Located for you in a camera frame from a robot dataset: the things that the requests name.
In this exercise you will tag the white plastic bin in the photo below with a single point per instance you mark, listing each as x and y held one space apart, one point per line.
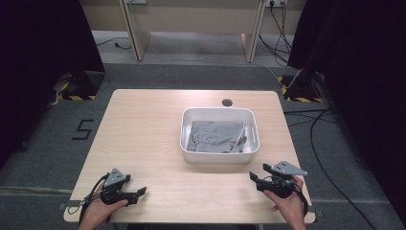
188 150

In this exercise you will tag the stand base with hazard tape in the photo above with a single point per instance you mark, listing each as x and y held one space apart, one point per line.
303 89
83 86

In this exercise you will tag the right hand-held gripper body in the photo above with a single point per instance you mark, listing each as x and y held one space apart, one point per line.
284 182

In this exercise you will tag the black curtain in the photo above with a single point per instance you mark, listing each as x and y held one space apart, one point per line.
38 64
364 80

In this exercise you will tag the grey pants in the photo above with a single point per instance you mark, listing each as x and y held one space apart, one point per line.
217 137

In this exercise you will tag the person's left hand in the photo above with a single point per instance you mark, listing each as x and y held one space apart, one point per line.
99 212

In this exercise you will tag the person's right hand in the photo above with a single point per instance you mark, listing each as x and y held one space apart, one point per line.
288 207

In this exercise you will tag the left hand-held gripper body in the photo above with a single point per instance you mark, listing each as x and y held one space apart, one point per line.
114 188

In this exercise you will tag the white wall socket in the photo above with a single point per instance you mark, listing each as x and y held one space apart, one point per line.
276 2

